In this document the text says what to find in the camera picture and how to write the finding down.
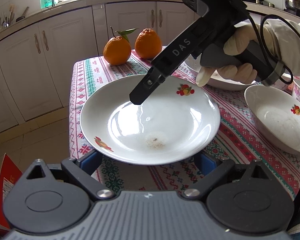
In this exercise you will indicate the orange with leaf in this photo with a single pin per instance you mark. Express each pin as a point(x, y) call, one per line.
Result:
point(117, 50)

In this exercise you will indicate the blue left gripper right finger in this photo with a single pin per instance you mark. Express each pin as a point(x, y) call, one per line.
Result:
point(207, 163)

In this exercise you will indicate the orange without leaf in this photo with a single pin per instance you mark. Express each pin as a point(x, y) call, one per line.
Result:
point(148, 44)

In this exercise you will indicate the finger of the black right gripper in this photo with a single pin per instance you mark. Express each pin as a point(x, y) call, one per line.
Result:
point(149, 83)

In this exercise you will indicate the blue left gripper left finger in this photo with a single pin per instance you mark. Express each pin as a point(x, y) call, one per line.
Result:
point(91, 161)

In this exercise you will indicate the patterned tablecloth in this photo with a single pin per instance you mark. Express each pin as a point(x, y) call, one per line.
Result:
point(237, 138)

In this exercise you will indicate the gloved right hand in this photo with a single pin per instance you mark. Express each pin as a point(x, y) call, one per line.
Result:
point(240, 59)

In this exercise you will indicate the white kitchen cabinets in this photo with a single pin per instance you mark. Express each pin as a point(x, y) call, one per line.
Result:
point(36, 62)

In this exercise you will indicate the red packet on floor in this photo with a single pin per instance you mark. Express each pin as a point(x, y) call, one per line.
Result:
point(9, 175)

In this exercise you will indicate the white plate with fruit print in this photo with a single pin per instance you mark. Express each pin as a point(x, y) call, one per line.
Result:
point(175, 122)

